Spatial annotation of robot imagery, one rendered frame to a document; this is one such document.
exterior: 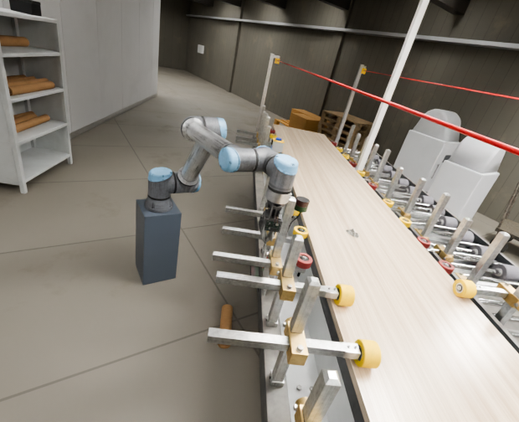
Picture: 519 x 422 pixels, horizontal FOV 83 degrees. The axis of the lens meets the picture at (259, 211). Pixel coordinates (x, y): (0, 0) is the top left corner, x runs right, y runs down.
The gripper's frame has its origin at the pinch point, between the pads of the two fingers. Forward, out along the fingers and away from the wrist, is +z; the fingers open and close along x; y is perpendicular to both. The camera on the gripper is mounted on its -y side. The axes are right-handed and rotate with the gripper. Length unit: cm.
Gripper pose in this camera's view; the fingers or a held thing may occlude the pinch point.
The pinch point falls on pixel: (265, 239)
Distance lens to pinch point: 125.7
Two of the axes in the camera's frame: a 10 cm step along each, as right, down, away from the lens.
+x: 9.8, 1.7, 1.1
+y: 0.1, 4.8, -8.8
